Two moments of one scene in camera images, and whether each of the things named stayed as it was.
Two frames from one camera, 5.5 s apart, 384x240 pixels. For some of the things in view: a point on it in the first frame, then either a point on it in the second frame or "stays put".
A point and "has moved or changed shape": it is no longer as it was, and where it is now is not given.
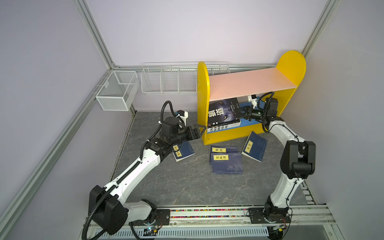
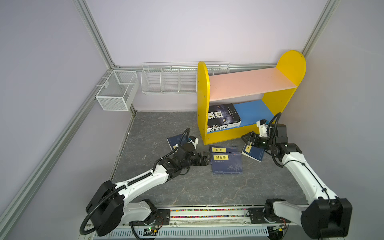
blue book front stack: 228,163 stays put
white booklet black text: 212,128 stays put
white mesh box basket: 118,91 stays put
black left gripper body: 188,134 -> 195,160
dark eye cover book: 224,111 has moved or changed shape
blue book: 254,146 stays put
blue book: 215,149 stays put
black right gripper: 247,114 -> 252,136
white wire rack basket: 176,77 stays put
